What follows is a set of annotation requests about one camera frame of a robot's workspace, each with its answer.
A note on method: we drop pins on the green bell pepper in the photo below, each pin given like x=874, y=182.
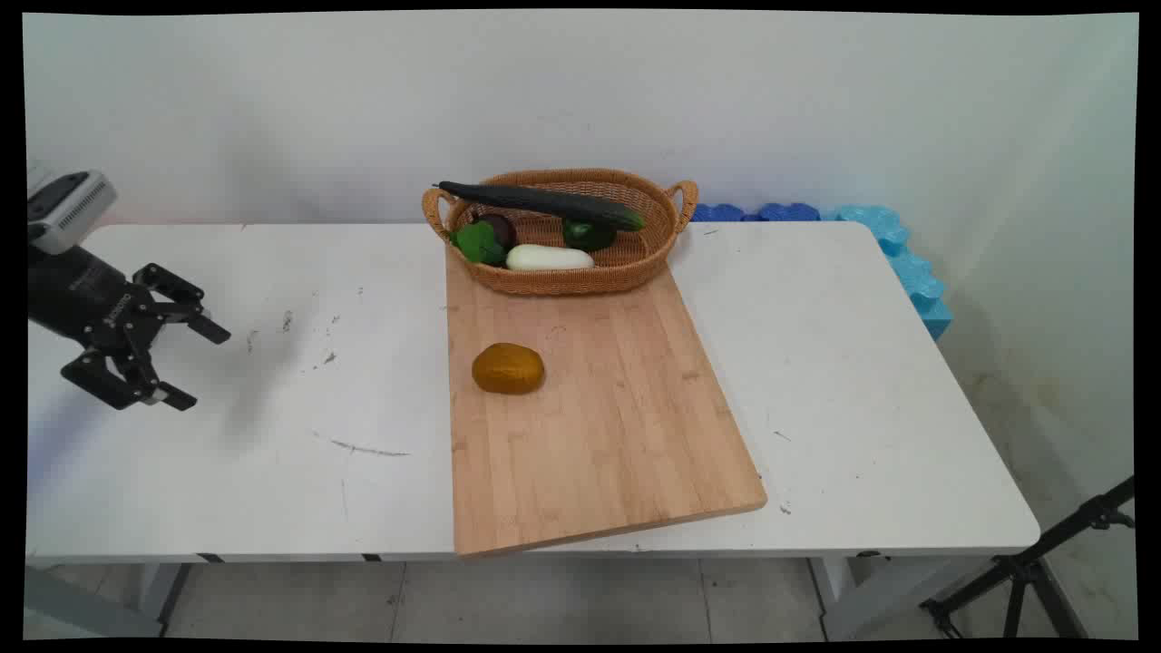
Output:
x=588, y=234
x=481, y=241

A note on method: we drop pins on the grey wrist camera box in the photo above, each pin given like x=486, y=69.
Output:
x=68, y=207

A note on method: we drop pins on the white eggplant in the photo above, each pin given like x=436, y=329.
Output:
x=549, y=258

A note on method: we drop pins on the brown potato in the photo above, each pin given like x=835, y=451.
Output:
x=508, y=368

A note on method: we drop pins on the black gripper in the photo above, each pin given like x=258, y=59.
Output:
x=74, y=290

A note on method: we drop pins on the black tripod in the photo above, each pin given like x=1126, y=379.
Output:
x=1025, y=571

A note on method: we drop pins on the long dark green cucumber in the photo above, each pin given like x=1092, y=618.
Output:
x=544, y=202

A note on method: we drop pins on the wooden cutting board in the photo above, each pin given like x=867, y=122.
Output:
x=590, y=408

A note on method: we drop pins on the white table leg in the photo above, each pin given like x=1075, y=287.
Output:
x=848, y=594
x=159, y=594

